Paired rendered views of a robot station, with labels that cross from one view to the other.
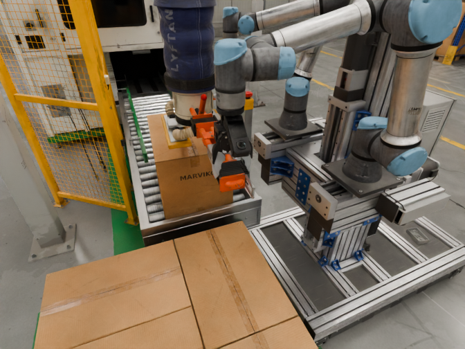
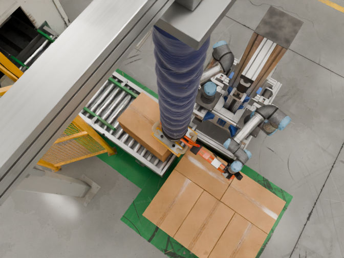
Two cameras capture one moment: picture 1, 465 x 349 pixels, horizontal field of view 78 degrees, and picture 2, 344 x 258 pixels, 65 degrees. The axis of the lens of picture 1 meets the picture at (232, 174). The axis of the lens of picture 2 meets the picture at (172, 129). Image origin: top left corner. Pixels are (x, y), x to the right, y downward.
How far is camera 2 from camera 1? 2.07 m
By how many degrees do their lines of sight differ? 43
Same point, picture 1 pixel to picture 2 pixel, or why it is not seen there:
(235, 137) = (238, 176)
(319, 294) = not seen: hidden behind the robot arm
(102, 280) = (165, 202)
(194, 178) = not seen: hidden behind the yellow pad
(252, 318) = (226, 181)
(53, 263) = (99, 198)
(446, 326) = not seen: hidden behind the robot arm
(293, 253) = (211, 129)
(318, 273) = (226, 133)
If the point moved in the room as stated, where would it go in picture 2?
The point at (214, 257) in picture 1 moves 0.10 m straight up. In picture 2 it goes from (196, 166) to (197, 165)
